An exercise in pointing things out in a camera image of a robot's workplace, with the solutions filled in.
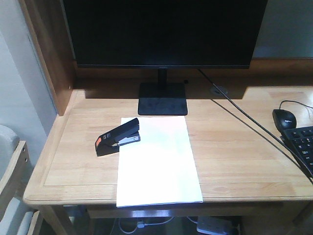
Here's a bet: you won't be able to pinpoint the black monitor cable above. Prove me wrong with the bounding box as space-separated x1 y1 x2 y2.
197 68 313 183

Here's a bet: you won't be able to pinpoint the white power strip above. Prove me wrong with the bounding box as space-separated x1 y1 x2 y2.
197 216 239 235

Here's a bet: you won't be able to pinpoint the white floor cable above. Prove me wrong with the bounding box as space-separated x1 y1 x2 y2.
118 216 199 234

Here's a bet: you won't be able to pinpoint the black orange stapler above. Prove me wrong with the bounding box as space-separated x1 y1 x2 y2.
95 118 140 157

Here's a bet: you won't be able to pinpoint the black computer mouse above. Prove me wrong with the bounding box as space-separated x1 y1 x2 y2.
272 109 297 132

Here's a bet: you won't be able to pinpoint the white paper sheets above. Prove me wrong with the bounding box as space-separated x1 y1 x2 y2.
116 116 203 207

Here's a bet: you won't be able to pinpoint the wooden chair grey cushion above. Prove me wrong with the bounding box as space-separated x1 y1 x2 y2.
0 125 43 235

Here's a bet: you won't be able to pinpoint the black keyboard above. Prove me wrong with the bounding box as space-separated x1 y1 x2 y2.
282 126 313 178

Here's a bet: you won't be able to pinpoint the black monitor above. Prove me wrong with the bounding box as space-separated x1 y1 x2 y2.
63 0 267 116

